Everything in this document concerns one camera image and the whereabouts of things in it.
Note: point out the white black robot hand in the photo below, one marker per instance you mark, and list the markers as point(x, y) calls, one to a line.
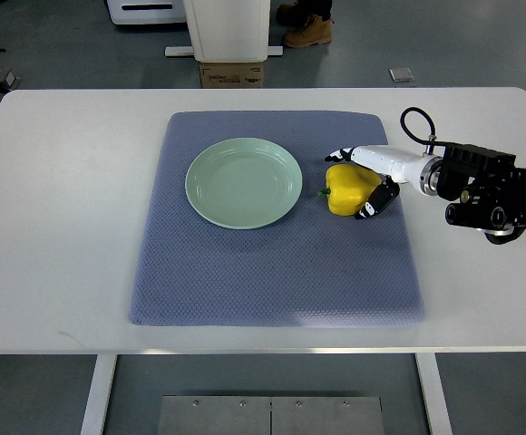
point(395, 167)

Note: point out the yellow bell pepper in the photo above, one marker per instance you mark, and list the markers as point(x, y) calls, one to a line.
point(348, 188)

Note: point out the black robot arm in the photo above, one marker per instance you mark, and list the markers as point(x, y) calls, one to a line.
point(485, 189)

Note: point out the light green plate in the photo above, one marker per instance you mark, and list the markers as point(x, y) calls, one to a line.
point(243, 183)

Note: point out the grey floor tile piece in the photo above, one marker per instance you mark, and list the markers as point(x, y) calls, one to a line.
point(401, 75)

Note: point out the tan work boot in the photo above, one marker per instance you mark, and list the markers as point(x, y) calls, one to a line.
point(316, 31)

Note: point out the cardboard box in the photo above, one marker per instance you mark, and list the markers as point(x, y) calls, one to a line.
point(231, 75)

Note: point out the right white table leg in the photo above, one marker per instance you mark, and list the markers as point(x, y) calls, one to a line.
point(432, 390)

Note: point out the white table leg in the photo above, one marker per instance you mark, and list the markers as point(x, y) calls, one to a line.
point(99, 395)
point(432, 390)

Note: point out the white cabinet with slot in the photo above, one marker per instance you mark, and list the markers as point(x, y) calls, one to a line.
point(133, 12)

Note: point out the left white table leg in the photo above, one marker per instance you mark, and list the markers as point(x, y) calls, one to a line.
point(99, 395)

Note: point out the white pedestal machine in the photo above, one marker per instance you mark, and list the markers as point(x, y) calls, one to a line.
point(227, 31)

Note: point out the grey metal base plate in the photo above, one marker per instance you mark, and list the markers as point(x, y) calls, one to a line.
point(270, 415)

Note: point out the grey metal bracket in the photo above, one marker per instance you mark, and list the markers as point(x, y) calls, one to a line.
point(9, 81)

